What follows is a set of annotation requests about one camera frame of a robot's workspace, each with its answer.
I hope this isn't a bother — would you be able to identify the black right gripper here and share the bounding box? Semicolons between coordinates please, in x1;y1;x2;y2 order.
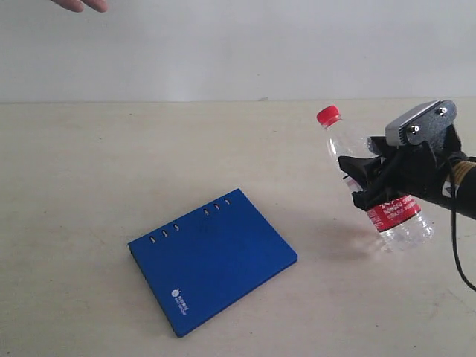
338;125;463;210

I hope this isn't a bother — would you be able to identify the clear water bottle red label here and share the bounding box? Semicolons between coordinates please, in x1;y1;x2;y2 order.
316;105;434;251

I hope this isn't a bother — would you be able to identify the blue ring binder notebook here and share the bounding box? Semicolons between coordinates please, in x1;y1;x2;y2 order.
128;188;298;338

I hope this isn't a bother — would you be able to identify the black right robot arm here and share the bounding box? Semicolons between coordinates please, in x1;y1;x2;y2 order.
338;125;475;219

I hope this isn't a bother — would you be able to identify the person's bare hand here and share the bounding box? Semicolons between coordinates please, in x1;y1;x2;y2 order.
51;0;109;13

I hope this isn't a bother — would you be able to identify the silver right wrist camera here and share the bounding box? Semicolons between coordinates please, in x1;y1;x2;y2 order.
385;100;457;147

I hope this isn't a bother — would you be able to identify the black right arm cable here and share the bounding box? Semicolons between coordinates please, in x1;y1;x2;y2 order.
371;144;476;292

